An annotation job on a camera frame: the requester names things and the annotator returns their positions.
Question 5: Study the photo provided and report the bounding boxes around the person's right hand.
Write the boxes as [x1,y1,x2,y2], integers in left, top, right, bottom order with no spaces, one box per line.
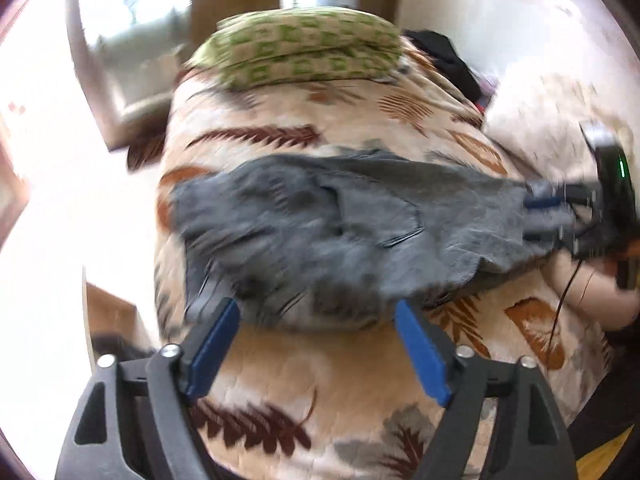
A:
[552,251,640,332]

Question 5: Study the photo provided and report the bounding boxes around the white patterned pillow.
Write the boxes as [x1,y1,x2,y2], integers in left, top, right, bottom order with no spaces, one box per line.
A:
[482,72,640,201]

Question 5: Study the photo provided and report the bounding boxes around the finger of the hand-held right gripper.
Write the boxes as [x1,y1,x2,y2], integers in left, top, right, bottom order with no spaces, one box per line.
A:
[522,212,581,257]
[522,182,598,211]

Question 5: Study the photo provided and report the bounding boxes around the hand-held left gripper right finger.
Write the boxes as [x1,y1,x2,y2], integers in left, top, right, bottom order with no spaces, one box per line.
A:
[394,299,578,480]

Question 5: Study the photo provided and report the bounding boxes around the window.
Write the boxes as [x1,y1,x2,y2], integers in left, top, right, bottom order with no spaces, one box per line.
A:
[65,0,196,128]

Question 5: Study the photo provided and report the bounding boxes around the leaf print blanket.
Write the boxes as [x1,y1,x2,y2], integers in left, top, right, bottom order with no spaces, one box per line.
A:
[125,35,616,480]

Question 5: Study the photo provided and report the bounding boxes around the black clothing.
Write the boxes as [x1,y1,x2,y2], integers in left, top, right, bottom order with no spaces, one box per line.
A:
[402,30,483,103]

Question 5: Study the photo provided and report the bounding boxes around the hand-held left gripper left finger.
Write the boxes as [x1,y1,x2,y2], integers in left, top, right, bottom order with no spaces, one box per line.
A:
[54,297,242,480]

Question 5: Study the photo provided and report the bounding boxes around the grey denim pants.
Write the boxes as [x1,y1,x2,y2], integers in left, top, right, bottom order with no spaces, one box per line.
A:
[170,147,556,331]

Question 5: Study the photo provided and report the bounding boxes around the black cable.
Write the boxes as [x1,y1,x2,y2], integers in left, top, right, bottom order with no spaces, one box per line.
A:
[545,257,586,366]

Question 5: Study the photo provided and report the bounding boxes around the wooden furniture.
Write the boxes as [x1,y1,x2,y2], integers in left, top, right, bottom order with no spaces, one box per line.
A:
[82,282,156,376]

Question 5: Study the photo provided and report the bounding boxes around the green checkered pillow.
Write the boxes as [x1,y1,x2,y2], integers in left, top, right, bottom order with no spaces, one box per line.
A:
[187,7,405,92]

